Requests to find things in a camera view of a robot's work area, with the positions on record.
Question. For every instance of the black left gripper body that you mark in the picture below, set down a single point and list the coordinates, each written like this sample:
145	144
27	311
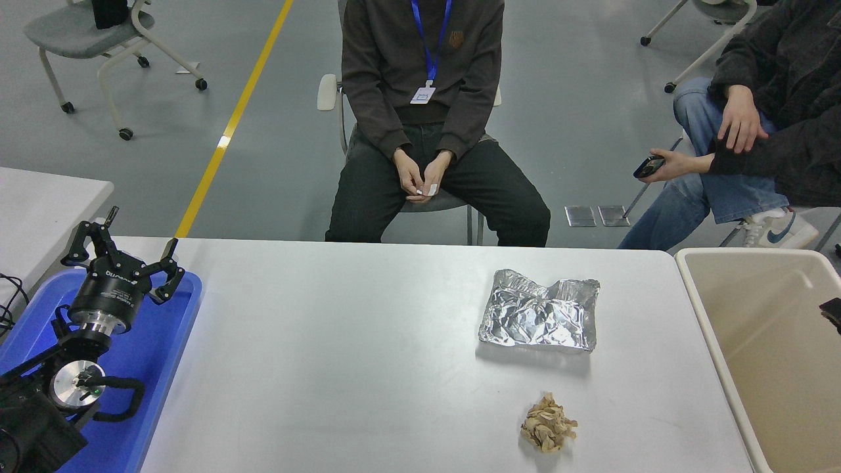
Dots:
108	292

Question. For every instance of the small white paper scrap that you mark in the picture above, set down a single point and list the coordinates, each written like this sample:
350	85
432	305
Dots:
432	189

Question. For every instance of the foil tray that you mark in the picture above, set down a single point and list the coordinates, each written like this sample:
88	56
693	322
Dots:
539	315

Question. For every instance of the tan paper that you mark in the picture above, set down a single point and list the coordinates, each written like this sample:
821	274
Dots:
545	427

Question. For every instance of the black phone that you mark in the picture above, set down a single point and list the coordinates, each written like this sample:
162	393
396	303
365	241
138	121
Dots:
649	167

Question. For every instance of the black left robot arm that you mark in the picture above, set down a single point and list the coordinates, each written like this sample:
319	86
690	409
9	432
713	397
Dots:
26	427

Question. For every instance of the person's right hand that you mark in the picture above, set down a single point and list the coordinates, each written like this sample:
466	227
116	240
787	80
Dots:
741	121
409	174

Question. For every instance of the person's left hand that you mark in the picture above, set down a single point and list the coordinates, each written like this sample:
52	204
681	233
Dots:
439	171
686	164

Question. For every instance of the white side table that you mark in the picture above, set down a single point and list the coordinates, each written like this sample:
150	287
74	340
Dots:
39	210

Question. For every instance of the blue plastic tray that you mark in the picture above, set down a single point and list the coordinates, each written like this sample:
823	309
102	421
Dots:
158	355

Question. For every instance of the yellow floor tape line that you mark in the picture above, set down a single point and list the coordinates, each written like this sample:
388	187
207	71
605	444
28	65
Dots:
230	125

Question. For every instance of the grey wheeled chair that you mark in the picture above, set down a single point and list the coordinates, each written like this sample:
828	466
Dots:
72	29
723	10

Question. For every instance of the black bag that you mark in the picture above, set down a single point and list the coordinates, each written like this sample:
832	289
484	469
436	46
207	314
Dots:
108	13

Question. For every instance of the person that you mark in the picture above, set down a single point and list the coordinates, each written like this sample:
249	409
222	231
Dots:
381	66
788	66

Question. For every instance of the metal floor plate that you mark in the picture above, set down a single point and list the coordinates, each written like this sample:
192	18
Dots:
613	215
580	216

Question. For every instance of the large pale bin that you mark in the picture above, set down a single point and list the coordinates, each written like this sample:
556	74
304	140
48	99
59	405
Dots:
755	341

